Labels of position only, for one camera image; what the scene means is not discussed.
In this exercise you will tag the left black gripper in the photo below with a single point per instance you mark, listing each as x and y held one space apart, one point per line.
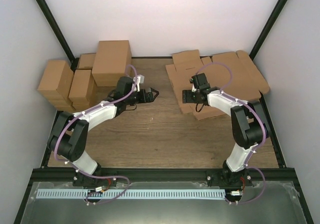
144 100

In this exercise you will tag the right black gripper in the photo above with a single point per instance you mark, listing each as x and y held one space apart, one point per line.
187 98

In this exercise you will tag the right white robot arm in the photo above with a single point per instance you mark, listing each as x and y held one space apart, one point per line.
250 128

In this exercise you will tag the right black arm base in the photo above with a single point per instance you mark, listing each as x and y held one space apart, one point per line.
226 179

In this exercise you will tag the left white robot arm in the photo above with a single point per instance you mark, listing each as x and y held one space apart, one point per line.
68 137

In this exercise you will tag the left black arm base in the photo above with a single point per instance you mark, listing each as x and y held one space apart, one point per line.
82 180

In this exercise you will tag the large folded cardboard box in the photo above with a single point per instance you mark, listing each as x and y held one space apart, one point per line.
111 59

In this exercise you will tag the middle folded cardboard box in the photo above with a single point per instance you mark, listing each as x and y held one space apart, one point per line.
83 90

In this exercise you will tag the rear small cardboard box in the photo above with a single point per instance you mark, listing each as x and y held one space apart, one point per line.
86 61

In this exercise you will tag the left folded cardboard box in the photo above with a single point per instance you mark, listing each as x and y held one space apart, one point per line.
56 83

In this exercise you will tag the stack of flat cardboard blanks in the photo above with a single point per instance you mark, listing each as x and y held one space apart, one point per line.
235 72

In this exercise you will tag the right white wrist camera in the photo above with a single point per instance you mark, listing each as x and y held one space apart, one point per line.
193 89

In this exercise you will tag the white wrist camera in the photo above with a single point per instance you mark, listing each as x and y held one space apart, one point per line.
138 80
193 89

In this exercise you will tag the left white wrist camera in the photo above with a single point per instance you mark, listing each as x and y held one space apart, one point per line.
138 80

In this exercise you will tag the light blue slotted cable duct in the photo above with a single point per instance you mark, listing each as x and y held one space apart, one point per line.
202 194

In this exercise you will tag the black aluminium frame rail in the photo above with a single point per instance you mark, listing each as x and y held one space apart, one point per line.
61 174

